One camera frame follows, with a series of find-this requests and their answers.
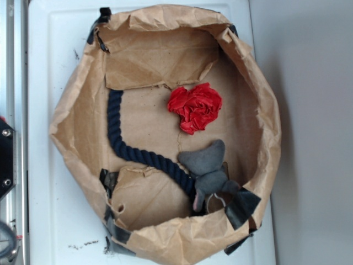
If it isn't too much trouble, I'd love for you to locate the dark blue twisted rope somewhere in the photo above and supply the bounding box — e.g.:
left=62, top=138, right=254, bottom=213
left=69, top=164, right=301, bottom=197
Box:
left=106, top=88, right=206, bottom=216

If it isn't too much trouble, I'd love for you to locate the brown paper-lined bin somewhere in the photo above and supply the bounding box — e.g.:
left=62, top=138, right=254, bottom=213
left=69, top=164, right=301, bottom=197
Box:
left=50, top=5, right=281, bottom=264

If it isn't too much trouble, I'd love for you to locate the grey plush mouse toy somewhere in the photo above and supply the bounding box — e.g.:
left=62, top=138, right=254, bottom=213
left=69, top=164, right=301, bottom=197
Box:
left=178, top=140, right=240, bottom=213

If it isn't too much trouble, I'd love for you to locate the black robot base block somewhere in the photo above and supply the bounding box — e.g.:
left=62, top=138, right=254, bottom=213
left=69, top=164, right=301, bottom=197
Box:
left=0, top=116, right=17, bottom=200

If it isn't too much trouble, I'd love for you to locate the white plastic tray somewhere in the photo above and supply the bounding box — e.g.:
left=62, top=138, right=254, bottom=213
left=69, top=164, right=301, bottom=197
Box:
left=28, top=1, right=276, bottom=264

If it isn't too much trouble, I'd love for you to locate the red paper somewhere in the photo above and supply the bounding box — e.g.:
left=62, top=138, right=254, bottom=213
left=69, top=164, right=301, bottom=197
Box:
left=167, top=83, right=222, bottom=135

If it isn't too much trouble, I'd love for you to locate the aluminium frame rail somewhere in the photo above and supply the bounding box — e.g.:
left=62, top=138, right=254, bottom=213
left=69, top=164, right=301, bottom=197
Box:
left=6, top=1, right=29, bottom=264

